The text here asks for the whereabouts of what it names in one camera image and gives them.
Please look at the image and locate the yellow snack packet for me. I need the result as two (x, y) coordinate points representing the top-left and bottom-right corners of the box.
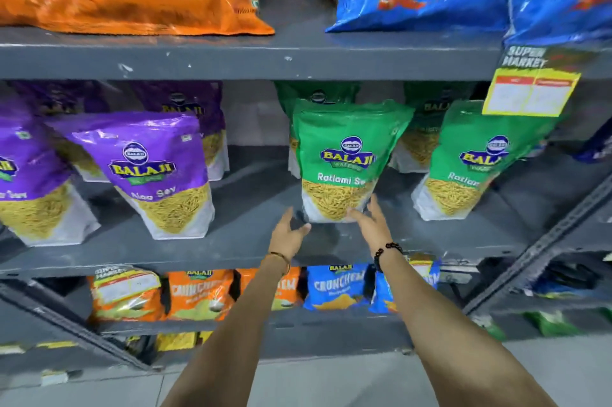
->
(157, 331), (214, 353)

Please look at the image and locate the purple snack packet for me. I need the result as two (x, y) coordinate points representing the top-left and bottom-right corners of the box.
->
(9, 82), (112, 183)
(130, 82), (230, 182)
(47, 111), (216, 240)
(0, 98), (101, 248)

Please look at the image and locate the person's left forearm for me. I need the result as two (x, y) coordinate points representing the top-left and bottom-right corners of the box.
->
(162, 254), (299, 407)

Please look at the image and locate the person's right forearm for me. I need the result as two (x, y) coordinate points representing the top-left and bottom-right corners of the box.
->
(378, 248), (559, 407)

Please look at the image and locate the person's right hand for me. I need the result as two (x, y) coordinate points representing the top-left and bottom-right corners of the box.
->
(347, 194), (394, 255)

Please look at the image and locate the grey metal shelf rack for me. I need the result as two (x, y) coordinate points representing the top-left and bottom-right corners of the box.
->
(0, 0), (612, 388)

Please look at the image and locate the thin gold bracelet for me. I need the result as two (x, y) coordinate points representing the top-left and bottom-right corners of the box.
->
(261, 251), (291, 276)

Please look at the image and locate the green snack packet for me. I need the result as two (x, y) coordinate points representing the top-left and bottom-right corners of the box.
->
(274, 82), (362, 179)
(389, 82), (479, 174)
(411, 100), (559, 222)
(292, 99), (416, 224)

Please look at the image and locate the small orange snack packet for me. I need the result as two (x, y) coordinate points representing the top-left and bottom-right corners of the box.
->
(166, 270), (235, 322)
(88, 268), (166, 323)
(236, 267), (303, 312)

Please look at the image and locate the small blue snack packet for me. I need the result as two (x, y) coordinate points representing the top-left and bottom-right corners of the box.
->
(370, 255), (441, 315)
(304, 264), (372, 311)

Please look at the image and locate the green snack bag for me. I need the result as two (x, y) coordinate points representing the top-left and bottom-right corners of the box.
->
(524, 310), (583, 338)

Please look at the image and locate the person's left hand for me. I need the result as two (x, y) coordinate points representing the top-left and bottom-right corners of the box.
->
(268, 207), (312, 262)

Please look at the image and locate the black bead bracelet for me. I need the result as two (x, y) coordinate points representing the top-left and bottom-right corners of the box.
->
(373, 242), (404, 273)

